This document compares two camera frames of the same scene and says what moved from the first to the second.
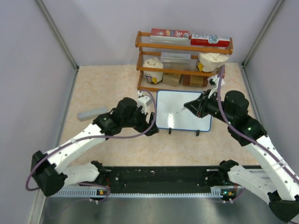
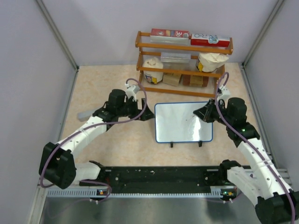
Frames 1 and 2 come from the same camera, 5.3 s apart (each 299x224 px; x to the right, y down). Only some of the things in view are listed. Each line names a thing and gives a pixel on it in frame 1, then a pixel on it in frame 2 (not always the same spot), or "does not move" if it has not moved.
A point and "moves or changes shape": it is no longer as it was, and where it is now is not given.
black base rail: [145, 178] does not move
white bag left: [153, 77] does not move
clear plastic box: [175, 57] does not move
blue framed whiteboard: [169, 102] moves or changes shape
